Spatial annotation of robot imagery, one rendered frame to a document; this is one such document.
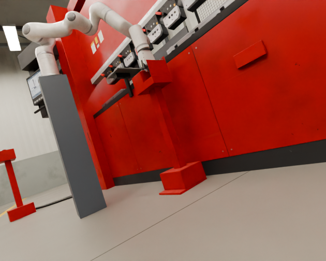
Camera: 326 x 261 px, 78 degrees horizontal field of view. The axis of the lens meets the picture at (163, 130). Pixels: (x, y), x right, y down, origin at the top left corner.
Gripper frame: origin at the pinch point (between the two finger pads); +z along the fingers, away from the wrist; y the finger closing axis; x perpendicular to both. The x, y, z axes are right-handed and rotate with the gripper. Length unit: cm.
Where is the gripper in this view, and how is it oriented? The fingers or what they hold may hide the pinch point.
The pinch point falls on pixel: (152, 73)
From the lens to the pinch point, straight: 133.9
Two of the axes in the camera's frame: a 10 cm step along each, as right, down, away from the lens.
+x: 6.1, -2.4, -7.6
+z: 3.7, 9.3, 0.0
